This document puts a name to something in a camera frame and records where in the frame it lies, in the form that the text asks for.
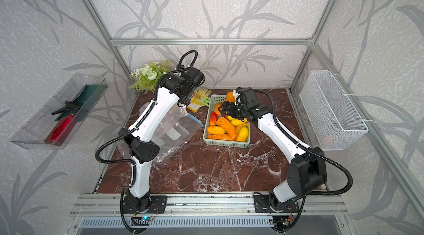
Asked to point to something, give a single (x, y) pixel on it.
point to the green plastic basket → (231, 144)
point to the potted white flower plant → (146, 79)
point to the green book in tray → (88, 97)
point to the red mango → (213, 118)
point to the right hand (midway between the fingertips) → (223, 109)
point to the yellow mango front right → (243, 134)
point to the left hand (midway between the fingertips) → (176, 92)
